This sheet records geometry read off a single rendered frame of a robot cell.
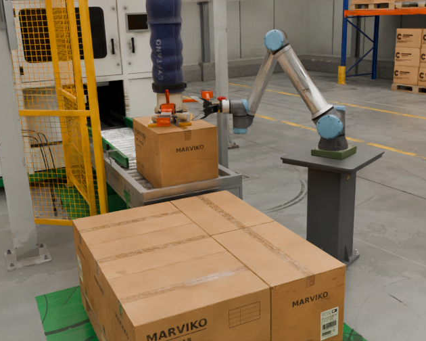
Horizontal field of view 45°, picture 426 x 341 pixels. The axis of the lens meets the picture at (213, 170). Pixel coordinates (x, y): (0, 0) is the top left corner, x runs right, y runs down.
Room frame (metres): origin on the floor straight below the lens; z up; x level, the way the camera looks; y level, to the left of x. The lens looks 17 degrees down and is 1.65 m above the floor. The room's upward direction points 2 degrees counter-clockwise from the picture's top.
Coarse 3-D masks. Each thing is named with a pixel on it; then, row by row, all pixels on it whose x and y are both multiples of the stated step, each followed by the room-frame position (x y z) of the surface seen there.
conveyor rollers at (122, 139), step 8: (120, 128) 5.20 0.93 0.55; (128, 128) 5.23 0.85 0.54; (104, 136) 4.86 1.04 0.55; (112, 136) 4.88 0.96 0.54; (120, 136) 4.83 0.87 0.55; (128, 136) 4.85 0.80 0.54; (112, 144) 4.52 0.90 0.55; (120, 144) 4.54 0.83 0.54; (128, 144) 4.49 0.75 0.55; (104, 152) 4.29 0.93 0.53; (128, 152) 4.21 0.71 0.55; (128, 160) 4.01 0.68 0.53; (128, 168) 3.74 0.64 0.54; (136, 168) 3.76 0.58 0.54; (136, 176) 3.57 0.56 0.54; (144, 184) 3.34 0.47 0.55
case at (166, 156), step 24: (144, 120) 3.54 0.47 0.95; (192, 120) 3.48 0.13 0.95; (144, 144) 3.42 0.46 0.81; (168, 144) 3.14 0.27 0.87; (192, 144) 3.20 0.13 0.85; (216, 144) 3.27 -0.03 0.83; (144, 168) 3.46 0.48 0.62; (168, 168) 3.13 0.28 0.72; (192, 168) 3.20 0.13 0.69; (216, 168) 3.26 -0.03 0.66
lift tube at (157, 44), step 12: (156, 24) 3.38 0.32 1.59; (168, 24) 3.38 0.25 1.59; (180, 24) 3.45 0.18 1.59; (156, 36) 3.40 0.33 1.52; (168, 36) 3.39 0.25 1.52; (180, 36) 3.46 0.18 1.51; (156, 48) 3.39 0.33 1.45; (168, 48) 3.38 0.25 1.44; (180, 48) 3.43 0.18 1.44; (156, 60) 3.40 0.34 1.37; (168, 60) 3.38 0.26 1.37; (180, 60) 3.42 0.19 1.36; (156, 72) 3.41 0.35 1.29; (168, 72) 3.38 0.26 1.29; (180, 72) 3.42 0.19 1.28; (156, 84) 3.42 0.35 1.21; (168, 84) 3.37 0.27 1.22
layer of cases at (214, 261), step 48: (96, 240) 2.45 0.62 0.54; (144, 240) 2.43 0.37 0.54; (192, 240) 2.41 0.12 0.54; (240, 240) 2.39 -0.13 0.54; (288, 240) 2.37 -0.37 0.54; (96, 288) 2.28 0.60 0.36; (144, 288) 1.95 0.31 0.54; (192, 288) 1.93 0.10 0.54; (240, 288) 1.92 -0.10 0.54; (288, 288) 1.96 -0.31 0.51; (336, 288) 2.07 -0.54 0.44; (144, 336) 1.69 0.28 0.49; (192, 336) 1.77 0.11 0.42; (240, 336) 1.86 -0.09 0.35; (288, 336) 1.96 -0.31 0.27; (336, 336) 2.07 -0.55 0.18
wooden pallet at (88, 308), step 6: (84, 294) 2.64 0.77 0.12; (84, 300) 2.66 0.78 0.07; (84, 306) 2.69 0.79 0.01; (90, 306) 2.49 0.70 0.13; (90, 312) 2.61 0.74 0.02; (90, 318) 2.55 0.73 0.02; (96, 318) 2.36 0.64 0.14; (96, 324) 2.49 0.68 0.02; (96, 330) 2.43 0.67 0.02; (102, 330) 2.25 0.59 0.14; (102, 336) 2.26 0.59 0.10
